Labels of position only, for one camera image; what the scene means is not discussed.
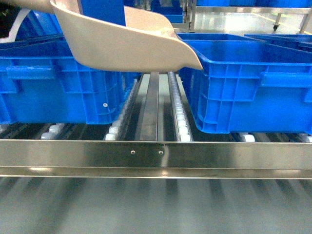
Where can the beige plastic dustpan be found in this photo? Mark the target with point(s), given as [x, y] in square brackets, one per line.
[147, 42]

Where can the blue plastic canister part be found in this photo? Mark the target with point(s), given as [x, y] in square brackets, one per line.
[107, 10]

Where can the steel shelf rack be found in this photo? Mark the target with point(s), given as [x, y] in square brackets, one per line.
[64, 179]

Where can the blue storage bin right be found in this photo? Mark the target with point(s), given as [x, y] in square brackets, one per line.
[247, 85]

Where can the blue storage bin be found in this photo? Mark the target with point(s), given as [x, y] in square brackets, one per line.
[41, 82]
[247, 85]

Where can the blue storage bin left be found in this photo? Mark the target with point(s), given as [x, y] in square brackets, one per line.
[41, 82]

